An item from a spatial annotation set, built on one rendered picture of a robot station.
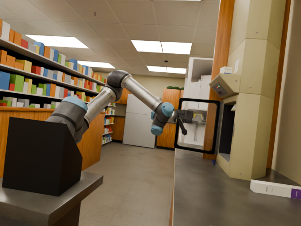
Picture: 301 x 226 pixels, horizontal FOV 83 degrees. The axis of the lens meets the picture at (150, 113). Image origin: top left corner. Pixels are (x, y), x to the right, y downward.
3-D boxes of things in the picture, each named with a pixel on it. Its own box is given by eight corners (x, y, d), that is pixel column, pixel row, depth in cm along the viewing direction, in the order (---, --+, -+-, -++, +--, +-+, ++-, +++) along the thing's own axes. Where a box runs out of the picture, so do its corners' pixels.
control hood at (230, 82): (223, 98, 126) (225, 84, 126) (239, 92, 94) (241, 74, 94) (207, 96, 128) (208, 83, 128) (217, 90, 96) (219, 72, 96)
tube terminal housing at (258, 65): (252, 167, 123) (264, 59, 122) (279, 185, 91) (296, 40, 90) (216, 161, 126) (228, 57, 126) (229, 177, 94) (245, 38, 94)
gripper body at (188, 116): (194, 110, 108) (175, 109, 110) (192, 124, 108) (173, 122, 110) (193, 111, 116) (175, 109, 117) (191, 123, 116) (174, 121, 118)
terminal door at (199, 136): (214, 155, 125) (221, 100, 125) (173, 147, 135) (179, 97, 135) (214, 154, 126) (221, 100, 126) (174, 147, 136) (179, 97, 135)
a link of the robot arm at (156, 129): (154, 123, 99) (157, 110, 106) (148, 133, 106) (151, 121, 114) (166, 127, 99) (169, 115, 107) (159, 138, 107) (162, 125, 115)
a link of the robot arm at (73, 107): (47, 109, 68) (64, 89, 77) (50, 128, 77) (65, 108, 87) (77, 119, 69) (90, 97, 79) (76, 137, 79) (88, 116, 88)
